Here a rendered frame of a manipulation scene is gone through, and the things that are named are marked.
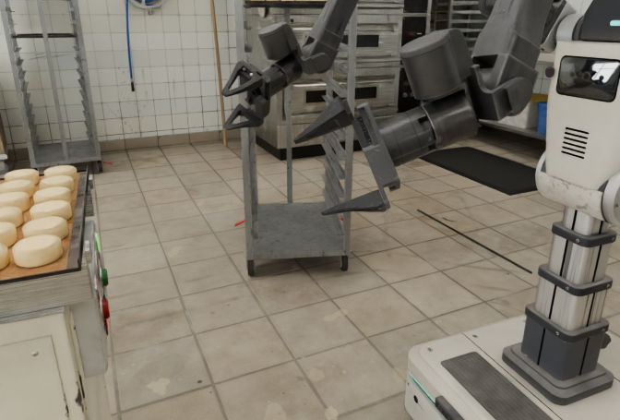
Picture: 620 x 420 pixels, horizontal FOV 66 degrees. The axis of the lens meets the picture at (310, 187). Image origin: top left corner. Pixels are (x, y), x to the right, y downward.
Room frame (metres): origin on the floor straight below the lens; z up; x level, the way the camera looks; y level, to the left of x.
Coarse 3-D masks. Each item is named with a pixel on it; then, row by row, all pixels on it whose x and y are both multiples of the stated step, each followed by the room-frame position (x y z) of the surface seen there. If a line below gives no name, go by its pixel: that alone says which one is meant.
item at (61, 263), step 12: (0, 180) 0.79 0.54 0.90; (72, 192) 0.73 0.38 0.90; (72, 204) 0.67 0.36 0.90; (24, 216) 0.63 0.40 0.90; (72, 216) 0.63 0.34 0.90; (12, 252) 0.52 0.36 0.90; (12, 264) 0.49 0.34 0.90; (48, 264) 0.49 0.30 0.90; (60, 264) 0.49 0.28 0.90; (0, 276) 0.46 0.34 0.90; (12, 276) 0.46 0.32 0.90
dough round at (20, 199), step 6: (12, 192) 0.67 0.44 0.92; (18, 192) 0.67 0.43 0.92; (24, 192) 0.67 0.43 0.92; (0, 198) 0.65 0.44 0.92; (6, 198) 0.65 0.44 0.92; (12, 198) 0.65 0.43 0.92; (18, 198) 0.65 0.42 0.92; (24, 198) 0.65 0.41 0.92; (0, 204) 0.63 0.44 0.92; (6, 204) 0.63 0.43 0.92; (12, 204) 0.63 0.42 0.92; (18, 204) 0.64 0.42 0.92; (24, 204) 0.65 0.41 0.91; (24, 210) 0.65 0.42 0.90
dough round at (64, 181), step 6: (42, 180) 0.73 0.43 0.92; (48, 180) 0.73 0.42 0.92; (54, 180) 0.73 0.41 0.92; (60, 180) 0.73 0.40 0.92; (66, 180) 0.73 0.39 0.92; (72, 180) 0.73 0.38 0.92; (42, 186) 0.71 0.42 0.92; (48, 186) 0.71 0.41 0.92; (54, 186) 0.71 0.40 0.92; (66, 186) 0.72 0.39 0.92; (72, 186) 0.73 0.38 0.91
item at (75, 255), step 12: (84, 180) 0.79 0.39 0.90; (84, 192) 0.69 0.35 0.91; (84, 204) 0.65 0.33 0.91; (84, 216) 0.62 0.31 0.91; (72, 228) 0.59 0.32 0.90; (84, 228) 0.59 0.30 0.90; (72, 240) 0.55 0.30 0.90; (72, 252) 0.52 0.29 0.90; (72, 264) 0.49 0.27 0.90; (24, 276) 0.46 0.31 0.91; (36, 276) 0.46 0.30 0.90; (48, 276) 0.46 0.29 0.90
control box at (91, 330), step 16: (96, 240) 0.72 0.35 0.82; (96, 256) 0.65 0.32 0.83; (96, 272) 0.63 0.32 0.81; (96, 288) 0.57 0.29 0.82; (80, 304) 0.54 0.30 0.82; (96, 304) 0.55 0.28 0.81; (80, 320) 0.54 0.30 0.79; (96, 320) 0.55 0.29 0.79; (80, 336) 0.54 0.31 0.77; (96, 336) 0.54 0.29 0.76; (80, 352) 0.54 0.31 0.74; (96, 352) 0.54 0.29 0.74; (96, 368) 0.54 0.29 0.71
